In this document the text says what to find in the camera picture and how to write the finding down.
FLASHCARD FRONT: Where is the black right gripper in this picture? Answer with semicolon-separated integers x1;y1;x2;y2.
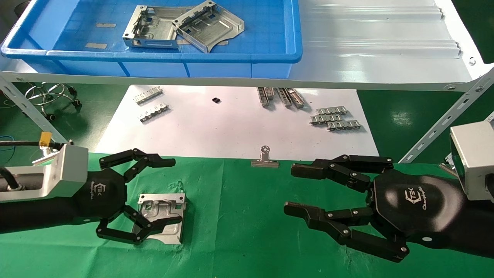
284;154;467;263

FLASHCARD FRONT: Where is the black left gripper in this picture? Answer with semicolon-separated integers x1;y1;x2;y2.
75;148;183;244

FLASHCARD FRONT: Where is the silver sheet metal bracket part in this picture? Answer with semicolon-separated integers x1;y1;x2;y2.
123;5;193;49
138;193;187;244
173;0;245;53

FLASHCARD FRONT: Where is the green table cloth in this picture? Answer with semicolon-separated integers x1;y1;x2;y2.
0;151;494;278

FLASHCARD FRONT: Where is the white paper sheet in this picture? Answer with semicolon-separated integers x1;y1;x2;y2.
95;85;379;162

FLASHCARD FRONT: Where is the chrome stool base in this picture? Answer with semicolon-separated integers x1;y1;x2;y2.
24;82;81;120

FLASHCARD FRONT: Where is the perforated white shelf strut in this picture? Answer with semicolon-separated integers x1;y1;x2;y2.
399;68;494;163
0;75;70;145

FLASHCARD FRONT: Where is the white metal shelf board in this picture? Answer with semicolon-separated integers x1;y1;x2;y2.
0;0;494;92

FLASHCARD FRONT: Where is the blue plastic bin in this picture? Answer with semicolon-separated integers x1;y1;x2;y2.
0;0;303;78

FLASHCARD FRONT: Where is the dark round seat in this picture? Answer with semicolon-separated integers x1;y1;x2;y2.
15;0;32;17

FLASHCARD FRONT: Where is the black cable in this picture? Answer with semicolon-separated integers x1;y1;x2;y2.
0;140;65;150

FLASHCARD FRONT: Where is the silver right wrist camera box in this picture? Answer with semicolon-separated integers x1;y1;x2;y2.
450;122;494;201

